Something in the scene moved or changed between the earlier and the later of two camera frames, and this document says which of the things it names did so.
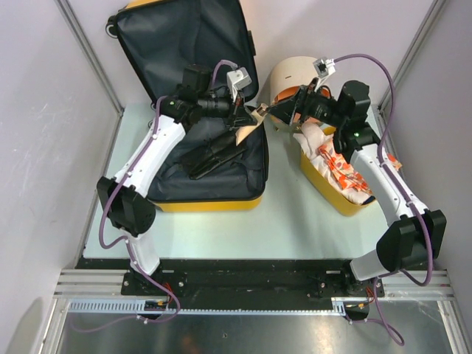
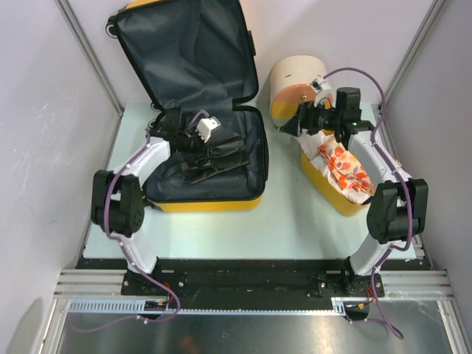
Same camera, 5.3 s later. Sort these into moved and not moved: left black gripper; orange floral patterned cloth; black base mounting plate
Moved: left black gripper
Not moved: black base mounting plate; orange floral patterned cloth
